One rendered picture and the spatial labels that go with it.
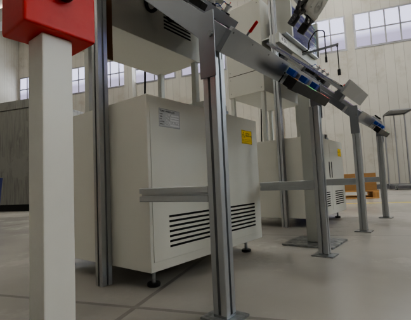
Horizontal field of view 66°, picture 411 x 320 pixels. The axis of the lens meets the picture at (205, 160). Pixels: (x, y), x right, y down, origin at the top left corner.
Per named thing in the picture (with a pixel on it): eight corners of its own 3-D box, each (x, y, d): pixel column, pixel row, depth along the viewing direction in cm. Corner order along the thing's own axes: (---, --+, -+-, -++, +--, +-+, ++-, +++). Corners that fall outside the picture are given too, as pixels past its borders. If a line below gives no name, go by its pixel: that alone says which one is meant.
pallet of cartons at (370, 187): (306, 200, 503) (305, 176, 505) (307, 197, 573) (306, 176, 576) (381, 198, 469) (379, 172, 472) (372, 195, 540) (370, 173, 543)
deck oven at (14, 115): (48, 205, 715) (47, 120, 730) (92, 204, 678) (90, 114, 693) (-17, 212, 572) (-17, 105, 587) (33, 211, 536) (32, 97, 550)
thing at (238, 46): (309, 97, 137) (319, 82, 135) (219, 52, 86) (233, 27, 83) (307, 96, 138) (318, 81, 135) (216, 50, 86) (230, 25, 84)
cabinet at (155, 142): (263, 250, 151) (256, 120, 156) (152, 294, 96) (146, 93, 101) (166, 240, 191) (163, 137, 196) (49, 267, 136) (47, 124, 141)
